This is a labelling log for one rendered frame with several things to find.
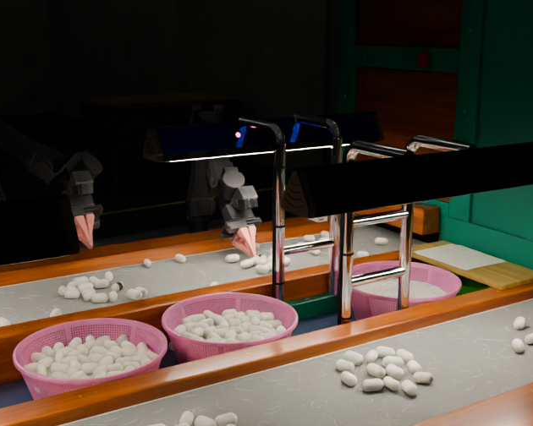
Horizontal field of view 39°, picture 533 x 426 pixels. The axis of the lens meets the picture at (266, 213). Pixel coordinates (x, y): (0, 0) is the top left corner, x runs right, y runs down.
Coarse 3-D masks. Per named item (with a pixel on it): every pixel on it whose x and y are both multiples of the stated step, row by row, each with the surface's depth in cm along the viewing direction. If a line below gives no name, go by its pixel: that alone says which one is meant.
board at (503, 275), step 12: (432, 264) 182; (444, 264) 178; (504, 264) 179; (468, 276) 172; (480, 276) 170; (492, 276) 170; (504, 276) 170; (516, 276) 170; (528, 276) 170; (504, 288) 164
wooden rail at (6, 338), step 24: (216, 288) 165; (240, 288) 165; (264, 288) 168; (288, 288) 171; (312, 288) 175; (96, 312) 151; (120, 312) 151; (144, 312) 153; (0, 336) 139; (24, 336) 141; (48, 336) 143; (96, 336) 149; (168, 336) 157; (0, 360) 139
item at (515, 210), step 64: (384, 0) 210; (448, 0) 190; (512, 0) 173; (384, 64) 211; (448, 64) 190; (512, 64) 175; (384, 128) 216; (448, 128) 195; (512, 128) 177; (512, 192) 179
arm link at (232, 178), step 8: (224, 168) 193; (232, 168) 194; (208, 176) 201; (224, 176) 192; (232, 176) 192; (240, 176) 193; (208, 184) 202; (216, 184) 199; (224, 184) 191; (232, 184) 191; (240, 184) 191; (208, 192) 202; (216, 192) 201; (224, 192) 193; (232, 192) 192
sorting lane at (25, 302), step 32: (192, 256) 196; (224, 256) 196; (288, 256) 196; (320, 256) 196; (0, 288) 171; (32, 288) 172; (96, 288) 172; (128, 288) 172; (160, 288) 172; (192, 288) 172
